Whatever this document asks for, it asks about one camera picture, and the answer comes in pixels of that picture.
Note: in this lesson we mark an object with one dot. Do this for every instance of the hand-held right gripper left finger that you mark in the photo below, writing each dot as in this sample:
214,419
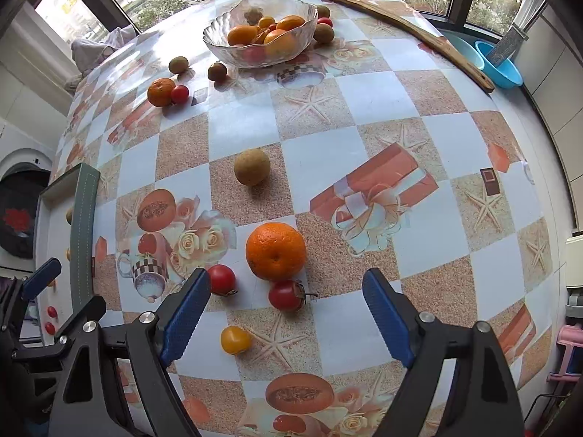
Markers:
184,314

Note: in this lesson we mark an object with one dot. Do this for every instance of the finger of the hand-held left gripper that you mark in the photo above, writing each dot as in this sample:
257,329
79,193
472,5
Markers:
41,277
86,310

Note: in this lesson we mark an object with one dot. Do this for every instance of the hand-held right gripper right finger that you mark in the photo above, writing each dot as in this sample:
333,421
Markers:
387,314

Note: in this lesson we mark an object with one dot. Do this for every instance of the white tray with grey rim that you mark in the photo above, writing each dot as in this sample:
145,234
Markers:
84,218

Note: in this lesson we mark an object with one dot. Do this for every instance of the clear glass bowl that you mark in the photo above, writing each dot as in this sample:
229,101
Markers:
218,50

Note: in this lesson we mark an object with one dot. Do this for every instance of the red cherry tomato with stem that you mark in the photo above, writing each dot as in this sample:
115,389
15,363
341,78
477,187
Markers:
286,296

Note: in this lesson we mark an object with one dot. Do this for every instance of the large orange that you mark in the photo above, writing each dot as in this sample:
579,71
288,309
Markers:
275,251

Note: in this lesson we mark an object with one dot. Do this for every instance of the pink plastic stool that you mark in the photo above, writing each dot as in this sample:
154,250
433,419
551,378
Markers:
569,341

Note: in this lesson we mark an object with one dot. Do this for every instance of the checkered printed tablecloth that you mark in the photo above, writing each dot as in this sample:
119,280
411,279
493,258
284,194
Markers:
410,114

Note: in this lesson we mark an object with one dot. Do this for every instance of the small mandarin orange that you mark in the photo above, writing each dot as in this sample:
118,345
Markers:
160,92

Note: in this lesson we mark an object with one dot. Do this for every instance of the grey white cloth heap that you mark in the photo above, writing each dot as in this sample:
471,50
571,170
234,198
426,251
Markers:
95,50

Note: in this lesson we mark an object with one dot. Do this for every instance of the brown cherry tomato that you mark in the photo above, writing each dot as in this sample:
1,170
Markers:
217,72

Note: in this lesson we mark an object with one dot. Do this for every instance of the green-orange cherry tomato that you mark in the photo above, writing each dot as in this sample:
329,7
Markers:
178,64

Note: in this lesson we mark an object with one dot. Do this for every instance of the light blue plastic basin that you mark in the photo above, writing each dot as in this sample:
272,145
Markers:
462,52

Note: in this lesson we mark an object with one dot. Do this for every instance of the green-brown round fruit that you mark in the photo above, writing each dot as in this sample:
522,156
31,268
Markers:
322,33

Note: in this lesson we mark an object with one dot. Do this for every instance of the reddish orange fruit piece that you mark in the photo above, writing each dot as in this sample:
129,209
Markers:
263,36

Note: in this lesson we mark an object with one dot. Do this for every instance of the metal grater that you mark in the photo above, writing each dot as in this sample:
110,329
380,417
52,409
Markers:
505,45

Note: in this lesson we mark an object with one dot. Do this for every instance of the small orange kumquat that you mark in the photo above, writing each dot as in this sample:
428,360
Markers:
267,22

